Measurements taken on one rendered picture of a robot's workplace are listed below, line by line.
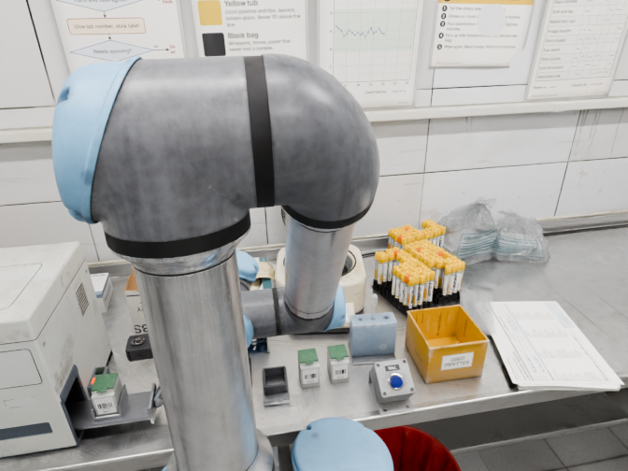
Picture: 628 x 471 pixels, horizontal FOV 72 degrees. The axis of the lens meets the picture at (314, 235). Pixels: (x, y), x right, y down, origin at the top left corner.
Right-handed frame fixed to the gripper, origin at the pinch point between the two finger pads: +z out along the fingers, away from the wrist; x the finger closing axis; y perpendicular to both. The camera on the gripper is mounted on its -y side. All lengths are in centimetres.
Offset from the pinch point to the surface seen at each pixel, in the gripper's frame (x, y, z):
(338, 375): 1.8, 33.3, -16.5
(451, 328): 10, 59, -32
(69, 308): 9.1, -20.9, -7.9
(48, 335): -0.8, -21.6, -9.2
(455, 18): 59, 39, -99
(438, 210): 60, 70, -49
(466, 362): -2, 55, -32
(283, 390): 0.1, 22.9, -10.3
